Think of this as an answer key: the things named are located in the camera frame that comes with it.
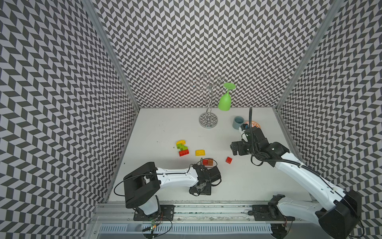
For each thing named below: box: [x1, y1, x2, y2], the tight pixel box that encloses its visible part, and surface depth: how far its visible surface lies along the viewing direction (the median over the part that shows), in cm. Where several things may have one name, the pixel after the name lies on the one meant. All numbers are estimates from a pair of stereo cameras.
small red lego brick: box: [225, 156, 233, 165], surface depth 91 cm
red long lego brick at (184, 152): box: [179, 149, 190, 157], surface depth 95 cm
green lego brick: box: [176, 143, 189, 152], surface depth 96 cm
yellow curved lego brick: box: [194, 149, 206, 157], surface depth 95 cm
